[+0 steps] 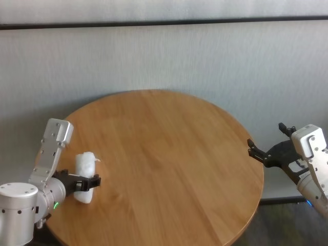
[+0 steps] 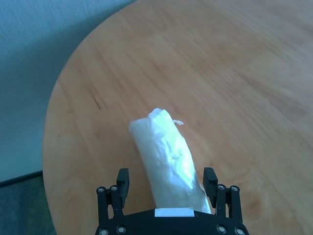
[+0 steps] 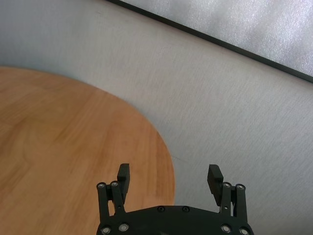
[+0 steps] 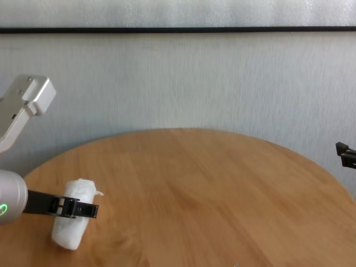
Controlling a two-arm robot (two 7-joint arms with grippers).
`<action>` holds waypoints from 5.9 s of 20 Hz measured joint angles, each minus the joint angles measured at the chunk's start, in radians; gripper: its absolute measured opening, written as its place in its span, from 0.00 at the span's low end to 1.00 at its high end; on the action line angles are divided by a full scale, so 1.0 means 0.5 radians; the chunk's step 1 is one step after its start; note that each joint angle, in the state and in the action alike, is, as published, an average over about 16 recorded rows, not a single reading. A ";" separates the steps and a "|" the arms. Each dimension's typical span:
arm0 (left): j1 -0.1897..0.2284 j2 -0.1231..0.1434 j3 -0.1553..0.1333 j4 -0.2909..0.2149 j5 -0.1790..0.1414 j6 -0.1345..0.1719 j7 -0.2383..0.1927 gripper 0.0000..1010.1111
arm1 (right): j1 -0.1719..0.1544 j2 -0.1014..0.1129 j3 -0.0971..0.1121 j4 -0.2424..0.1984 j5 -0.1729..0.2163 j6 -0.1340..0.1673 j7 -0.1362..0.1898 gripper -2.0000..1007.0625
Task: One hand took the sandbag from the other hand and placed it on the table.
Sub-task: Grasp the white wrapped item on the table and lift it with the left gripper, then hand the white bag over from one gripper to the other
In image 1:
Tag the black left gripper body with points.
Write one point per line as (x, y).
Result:
(69, 183)

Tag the white sandbag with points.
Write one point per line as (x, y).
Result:
(85, 164)

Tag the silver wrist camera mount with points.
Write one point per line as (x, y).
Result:
(310, 141)
(57, 133)

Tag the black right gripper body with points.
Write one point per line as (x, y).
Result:
(279, 155)

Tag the black wall rail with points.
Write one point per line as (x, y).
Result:
(164, 22)

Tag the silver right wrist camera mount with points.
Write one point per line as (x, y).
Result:
(310, 141)

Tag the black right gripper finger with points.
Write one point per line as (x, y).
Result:
(287, 130)
(257, 153)

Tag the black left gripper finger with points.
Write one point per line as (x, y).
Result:
(89, 184)
(60, 173)

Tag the black baseboard strip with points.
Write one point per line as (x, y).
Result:
(282, 200)

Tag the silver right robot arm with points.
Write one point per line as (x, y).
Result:
(310, 192)

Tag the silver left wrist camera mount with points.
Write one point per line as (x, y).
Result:
(57, 133)

